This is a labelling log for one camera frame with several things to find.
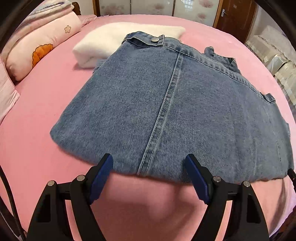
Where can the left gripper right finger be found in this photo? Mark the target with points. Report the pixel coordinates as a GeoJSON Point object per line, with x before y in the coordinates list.
{"type": "Point", "coordinates": [246, 220]}

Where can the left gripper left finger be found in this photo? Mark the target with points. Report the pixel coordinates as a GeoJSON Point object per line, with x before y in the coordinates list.
{"type": "Point", "coordinates": [50, 220]}

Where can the blue denim jacket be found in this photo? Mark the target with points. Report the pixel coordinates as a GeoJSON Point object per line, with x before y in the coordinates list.
{"type": "Point", "coordinates": [156, 100]}

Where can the pink bed blanket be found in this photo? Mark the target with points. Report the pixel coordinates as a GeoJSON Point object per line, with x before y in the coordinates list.
{"type": "Point", "coordinates": [131, 207]}

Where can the lace covered furniture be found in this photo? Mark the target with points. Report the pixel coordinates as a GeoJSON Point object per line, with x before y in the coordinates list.
{"type": "Point", "coordinates": [277, 54]}

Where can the brown wooden door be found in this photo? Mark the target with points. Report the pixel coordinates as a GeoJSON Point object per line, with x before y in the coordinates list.
{"type": "Point", "coordinates": [235, 17]}

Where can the pink folded quilt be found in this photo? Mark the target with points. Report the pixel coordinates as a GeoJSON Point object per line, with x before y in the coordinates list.
{"type": "Point", "coordinates": [32, 41]}

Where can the floral sliding wardrobe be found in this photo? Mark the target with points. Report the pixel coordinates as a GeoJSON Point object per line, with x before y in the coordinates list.
{"type": "Point", "coordinates": [201, 11]}

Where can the white folded fleece garment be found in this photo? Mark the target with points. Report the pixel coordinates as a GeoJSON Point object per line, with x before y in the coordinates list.
{"type": "Point", "coordinates": [102, 42]}

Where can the floral folded quilt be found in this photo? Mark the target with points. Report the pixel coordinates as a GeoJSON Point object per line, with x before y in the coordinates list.
{"type": "Point", "coordinates": [46, 12]}

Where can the dark wooden headboard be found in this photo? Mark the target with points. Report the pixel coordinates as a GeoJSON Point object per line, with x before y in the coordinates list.
{"type": "Point", "coordinates": [76, 8]}

